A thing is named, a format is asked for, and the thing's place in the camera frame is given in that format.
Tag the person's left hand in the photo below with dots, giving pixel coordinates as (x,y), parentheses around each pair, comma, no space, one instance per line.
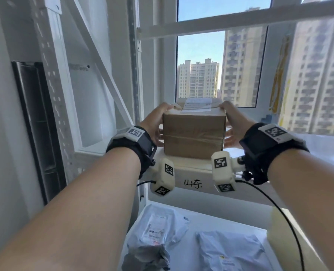
(151,121)

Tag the person's right hand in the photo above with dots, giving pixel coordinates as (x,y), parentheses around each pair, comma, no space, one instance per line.
(237,121)

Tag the person's left thumb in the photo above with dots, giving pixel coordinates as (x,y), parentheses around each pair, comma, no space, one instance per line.
(165,107)

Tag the person's right thumb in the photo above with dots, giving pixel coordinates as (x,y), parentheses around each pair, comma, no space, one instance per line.
(226,105)

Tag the brown cardboard box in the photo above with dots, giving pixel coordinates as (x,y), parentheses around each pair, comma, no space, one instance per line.
(193,132)

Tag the person's left forearm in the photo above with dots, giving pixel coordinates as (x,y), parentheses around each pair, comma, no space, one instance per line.
(71,211)

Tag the person's right forearm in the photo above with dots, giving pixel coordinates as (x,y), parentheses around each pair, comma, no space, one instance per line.
(310,189)

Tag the low beige apartment building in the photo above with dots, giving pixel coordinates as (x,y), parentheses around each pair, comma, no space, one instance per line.
(198,80)

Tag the tall beige apartment building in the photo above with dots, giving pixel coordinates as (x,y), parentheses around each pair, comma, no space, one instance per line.
(241,67)
(316,78)

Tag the yellow tape strip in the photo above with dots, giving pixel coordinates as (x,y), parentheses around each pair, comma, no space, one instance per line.
(278,78)

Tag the white metal shelf rack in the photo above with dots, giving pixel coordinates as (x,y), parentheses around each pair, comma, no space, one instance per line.
(200,169)

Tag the white board panel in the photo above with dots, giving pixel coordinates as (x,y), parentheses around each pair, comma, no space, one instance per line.
(90,104)

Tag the crumpled grey parcel bag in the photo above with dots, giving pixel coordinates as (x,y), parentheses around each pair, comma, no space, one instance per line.
(155,231)

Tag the black framed panel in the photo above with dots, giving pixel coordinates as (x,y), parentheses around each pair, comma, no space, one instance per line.
(40,132)

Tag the flat grey parcel bag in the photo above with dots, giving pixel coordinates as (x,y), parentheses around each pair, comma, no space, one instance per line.
(229,251)

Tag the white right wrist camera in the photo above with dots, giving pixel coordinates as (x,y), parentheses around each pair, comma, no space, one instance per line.
(223,172)

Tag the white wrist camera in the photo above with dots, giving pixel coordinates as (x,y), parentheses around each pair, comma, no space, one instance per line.
(164,174)
(223,172)

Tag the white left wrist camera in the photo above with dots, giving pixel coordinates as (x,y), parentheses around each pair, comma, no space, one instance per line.
(164,174)

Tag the white window frame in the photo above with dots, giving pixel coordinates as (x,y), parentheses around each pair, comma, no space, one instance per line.
(212,22)

